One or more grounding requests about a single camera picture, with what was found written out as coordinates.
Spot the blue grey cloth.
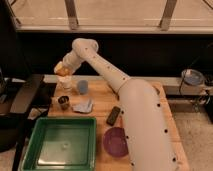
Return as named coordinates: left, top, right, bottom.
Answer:
left=72, top=99, right=93, bottom=114

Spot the orange apple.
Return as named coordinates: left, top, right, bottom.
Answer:
left=56, top=67, right=70, bottom=76

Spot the dark metal cup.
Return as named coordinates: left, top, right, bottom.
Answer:
left=58, top=96, right=70, bottom=110

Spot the white paper cup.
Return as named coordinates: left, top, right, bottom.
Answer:
left=58, top=76, right=72, bottom=91

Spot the purple bowl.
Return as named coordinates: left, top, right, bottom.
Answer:
left=103, top=127, right=128, bottom=158

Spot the black rectangular block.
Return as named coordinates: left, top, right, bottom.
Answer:
left=106, top=106, right=120, bottom=126

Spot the blue plastic cup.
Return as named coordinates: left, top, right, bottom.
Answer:
left=77, top=80, right=88, bottom=95

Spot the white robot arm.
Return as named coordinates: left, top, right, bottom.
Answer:
left=54, top=38, right=178, bottom=171

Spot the green plastic tray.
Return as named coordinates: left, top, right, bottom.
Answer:
left=21, top=117, right=96, bottom=171

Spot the blue round device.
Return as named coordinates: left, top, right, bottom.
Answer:
left=181, top=69, right=205, bottom=86

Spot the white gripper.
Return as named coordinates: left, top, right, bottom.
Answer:
left=54, top=51, right=83, bottom=74

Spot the black office chair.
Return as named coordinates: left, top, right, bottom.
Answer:
left=0, top=0, right=44, bottom=171

